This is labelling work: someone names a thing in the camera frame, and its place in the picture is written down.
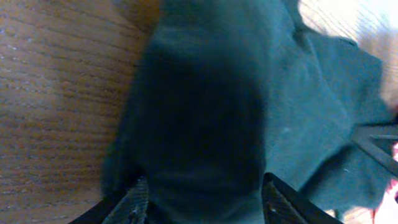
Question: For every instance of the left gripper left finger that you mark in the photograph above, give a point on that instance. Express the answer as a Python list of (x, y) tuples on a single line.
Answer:
[(125, 207)]

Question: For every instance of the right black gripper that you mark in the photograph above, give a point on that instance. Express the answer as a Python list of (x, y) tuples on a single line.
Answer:
[(377, 141)]

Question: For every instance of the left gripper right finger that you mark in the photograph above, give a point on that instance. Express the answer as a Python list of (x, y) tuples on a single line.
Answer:
[(283, 205)]

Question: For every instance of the black t-shirt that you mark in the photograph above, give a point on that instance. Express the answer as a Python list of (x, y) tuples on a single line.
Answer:
[(227, 91)]

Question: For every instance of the pink crumpled garment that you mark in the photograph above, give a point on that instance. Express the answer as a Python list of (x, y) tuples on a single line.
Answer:
[(386, 212)]

